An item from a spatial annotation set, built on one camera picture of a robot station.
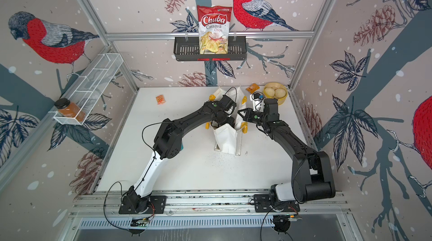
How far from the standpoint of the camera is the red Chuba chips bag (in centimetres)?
86

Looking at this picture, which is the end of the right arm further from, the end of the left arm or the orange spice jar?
the orange spice jar

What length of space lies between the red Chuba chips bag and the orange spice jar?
0.64m

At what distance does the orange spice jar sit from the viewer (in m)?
A: 0.61

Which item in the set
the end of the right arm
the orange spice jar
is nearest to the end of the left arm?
the end of the right arm

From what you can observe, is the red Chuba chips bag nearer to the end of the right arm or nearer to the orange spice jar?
the end of the right arm
